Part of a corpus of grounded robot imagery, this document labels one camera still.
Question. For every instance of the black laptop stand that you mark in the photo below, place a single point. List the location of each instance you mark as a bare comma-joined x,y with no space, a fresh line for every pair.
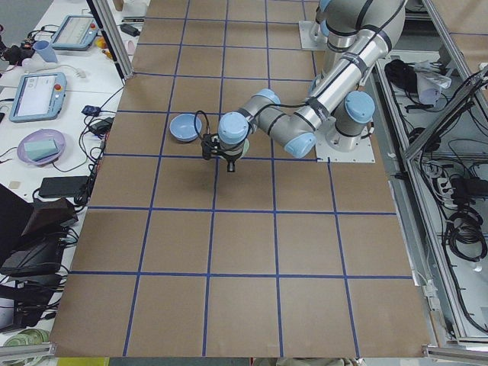
30,232

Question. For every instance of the green bowl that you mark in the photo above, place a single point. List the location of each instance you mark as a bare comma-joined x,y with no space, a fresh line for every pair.
227,146

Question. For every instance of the black flat phone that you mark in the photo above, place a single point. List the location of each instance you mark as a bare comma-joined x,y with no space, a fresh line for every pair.
67,186

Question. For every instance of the far blue teach pendant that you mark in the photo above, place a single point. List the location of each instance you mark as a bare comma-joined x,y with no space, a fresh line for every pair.
76,32

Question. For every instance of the black power adapter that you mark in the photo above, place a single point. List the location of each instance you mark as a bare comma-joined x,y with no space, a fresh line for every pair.
130,30

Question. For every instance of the aluminium frame post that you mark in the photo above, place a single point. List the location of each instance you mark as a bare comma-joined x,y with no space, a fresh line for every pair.
104,18

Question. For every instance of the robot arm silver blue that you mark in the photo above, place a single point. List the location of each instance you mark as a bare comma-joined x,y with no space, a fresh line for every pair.
320,19
357,34

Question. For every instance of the small blue device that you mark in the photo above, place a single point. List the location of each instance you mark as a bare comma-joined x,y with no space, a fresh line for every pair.
90,110

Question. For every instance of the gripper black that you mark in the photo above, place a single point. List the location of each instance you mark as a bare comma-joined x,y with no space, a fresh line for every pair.
231,158

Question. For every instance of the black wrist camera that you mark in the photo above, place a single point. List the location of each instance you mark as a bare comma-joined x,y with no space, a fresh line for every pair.
209,145

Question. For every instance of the blue teach pendant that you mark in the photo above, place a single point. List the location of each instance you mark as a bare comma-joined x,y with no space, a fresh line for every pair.
39,97
76,32

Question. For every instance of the purple plate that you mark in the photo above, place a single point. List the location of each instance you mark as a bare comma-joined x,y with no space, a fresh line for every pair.
42,134

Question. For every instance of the blue bowl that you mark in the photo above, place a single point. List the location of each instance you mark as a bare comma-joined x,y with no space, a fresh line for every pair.
185,127

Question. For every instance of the teal sponge block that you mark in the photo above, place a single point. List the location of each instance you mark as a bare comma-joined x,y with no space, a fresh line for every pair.
37,150

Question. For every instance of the light blue plastic cup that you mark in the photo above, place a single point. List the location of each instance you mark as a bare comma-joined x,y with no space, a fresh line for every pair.
45,50

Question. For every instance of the near blue teach pendant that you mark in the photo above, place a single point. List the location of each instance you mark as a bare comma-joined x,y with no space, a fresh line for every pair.
39,97

